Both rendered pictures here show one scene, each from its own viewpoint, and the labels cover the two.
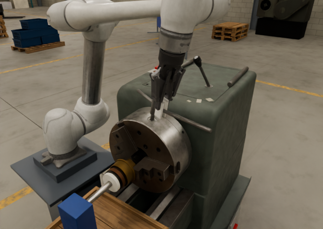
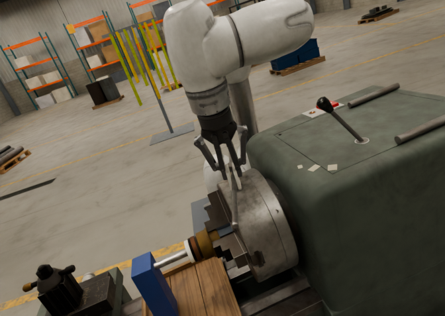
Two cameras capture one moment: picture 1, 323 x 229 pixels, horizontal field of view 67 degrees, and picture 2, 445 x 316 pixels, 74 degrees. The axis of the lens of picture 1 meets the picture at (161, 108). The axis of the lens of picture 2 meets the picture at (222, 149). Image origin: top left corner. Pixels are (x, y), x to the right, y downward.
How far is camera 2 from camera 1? 0.57 m
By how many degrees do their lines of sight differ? 45
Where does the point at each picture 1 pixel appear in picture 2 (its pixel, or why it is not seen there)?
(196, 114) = (296, 190)
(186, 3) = (177, 57)
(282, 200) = not seen: outside the picture
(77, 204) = (142, 263)
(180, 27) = (187, 85)
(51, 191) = not seen: hidden behind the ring
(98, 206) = (208, 270)
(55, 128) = (209, 175)
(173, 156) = (246, 242)
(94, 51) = (233, 94)
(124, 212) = (223, 288)
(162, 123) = (247, 195)
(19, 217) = not seen: hidden behind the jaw
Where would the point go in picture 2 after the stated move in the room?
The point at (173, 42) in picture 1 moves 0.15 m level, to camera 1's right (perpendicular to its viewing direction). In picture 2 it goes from (193, 104) to (249, 100)
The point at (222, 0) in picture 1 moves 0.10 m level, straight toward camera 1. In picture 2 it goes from (263, 28) to (219, 45)
